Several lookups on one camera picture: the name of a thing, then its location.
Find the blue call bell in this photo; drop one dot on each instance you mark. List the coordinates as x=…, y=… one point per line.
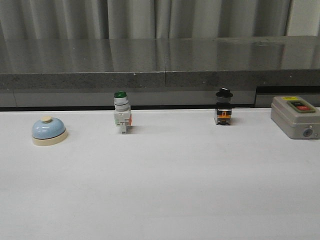
x=48, y=131

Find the grey granite counter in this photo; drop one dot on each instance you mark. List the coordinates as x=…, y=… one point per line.
x=78, y=74

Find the black selector switch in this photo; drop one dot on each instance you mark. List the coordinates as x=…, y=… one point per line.
x=223, y=110

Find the grey power switch box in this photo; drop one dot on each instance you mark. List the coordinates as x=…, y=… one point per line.
x=296, y=117

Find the grey curtain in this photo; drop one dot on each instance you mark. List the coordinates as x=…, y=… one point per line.
x=142, y=19

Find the green push button switch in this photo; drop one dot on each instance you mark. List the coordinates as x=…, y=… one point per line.
x=122, y=113

